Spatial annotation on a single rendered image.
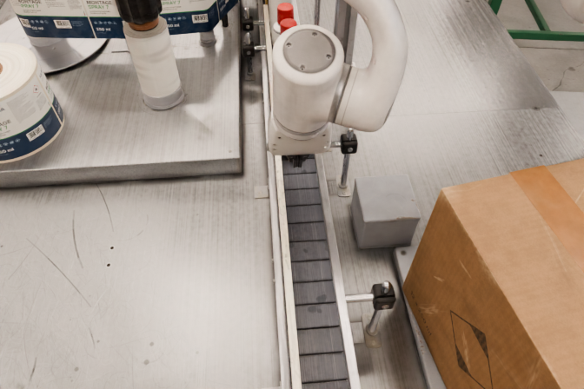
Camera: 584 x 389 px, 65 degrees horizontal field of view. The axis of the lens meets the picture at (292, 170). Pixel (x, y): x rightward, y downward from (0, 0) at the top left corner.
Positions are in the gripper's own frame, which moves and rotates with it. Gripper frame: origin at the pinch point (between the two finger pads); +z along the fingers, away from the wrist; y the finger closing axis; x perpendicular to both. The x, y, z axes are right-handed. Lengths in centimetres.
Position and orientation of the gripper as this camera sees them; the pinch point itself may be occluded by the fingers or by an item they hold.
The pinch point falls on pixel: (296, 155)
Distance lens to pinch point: 82.0
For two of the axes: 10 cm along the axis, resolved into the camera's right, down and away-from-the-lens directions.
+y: -10.0, 0.6, -0.5
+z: -0.3, 3.5, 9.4
